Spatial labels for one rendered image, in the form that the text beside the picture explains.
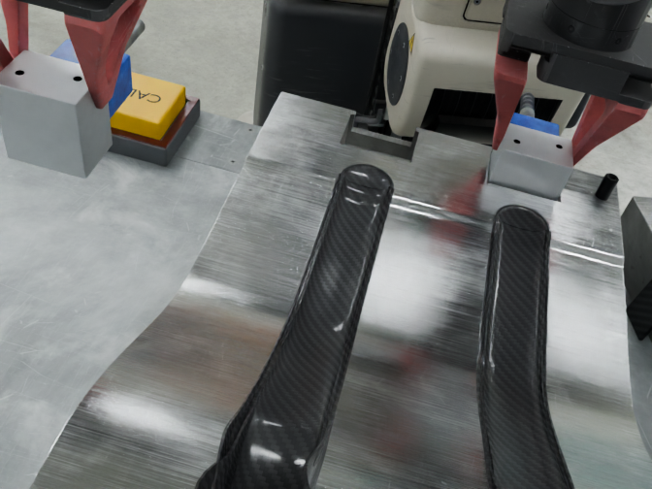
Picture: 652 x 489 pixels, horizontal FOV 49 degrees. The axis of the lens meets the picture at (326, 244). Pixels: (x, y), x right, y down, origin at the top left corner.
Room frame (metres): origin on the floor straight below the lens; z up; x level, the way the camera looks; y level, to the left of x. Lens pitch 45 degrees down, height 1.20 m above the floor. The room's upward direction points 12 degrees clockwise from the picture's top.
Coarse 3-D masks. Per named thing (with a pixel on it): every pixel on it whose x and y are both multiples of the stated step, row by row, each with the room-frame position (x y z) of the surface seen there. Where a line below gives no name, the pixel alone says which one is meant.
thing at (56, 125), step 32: (32, 64) 0.33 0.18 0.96; (64, 64) 0.34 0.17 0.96; (128, 64) 0.37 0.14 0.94; (0, 96) 0.31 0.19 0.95; (32, 96) 0.31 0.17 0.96; (64, 96) 0.31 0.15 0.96; (32, 128) 0.31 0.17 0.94; (64, 128) 0.30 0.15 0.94; (96, 128) 0.32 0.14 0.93; (32, 160) 0.31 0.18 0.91; (64, 160) 0.31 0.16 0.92; (96, 160) 0.32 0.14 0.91
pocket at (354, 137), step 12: (348, 120) 0.45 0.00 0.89; (348, 132) 0.45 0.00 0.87; (360, 132) 0.45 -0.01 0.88; (372, 132) 0.46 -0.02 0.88; (348, 144) 0.45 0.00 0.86; (360, 144) 0.45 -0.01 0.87; (372, 144) 0.45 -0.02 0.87; (384, 144) 0.45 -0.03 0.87; (396, 144) 0.45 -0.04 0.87; (408, 144) 0.45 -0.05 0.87; (396, 156) 0.45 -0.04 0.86; (408, 156) 0.45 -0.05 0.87
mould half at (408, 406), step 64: (320, 128) 0.43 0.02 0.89; (256, 192) 0.35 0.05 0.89; (320, 192) 0.36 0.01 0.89; (448, 192) 0.38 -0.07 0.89; (512, 192) 0.40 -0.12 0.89; (576, 192) 0.41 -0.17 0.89; (256, 256) 0.29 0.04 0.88; (384, 256) 0.32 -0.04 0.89; (448, 256) 0.33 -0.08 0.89; (576, 256) 0.35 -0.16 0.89; (192, 320) 0.23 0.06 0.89; (256, 320) 0.24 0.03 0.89; (384, 320) 0.27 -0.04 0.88; (448, 320) 0.28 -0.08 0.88; (576, 320) 0.30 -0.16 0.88; (128, 384) 0.16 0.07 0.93; (192, 384) 0.17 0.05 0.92; (384, 384) 0.21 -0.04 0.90; (448, 384) 0.23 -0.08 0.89; (576, 384) 0.25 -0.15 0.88; (64, 448) 0.13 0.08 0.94; (128, 448) 0.13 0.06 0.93; (192, 448) 0.14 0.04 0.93; (384, 448) 0.16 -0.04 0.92; (448, 448) 0.17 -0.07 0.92; (576, 448) 0.20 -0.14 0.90; (640, 448) 0.21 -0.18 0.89
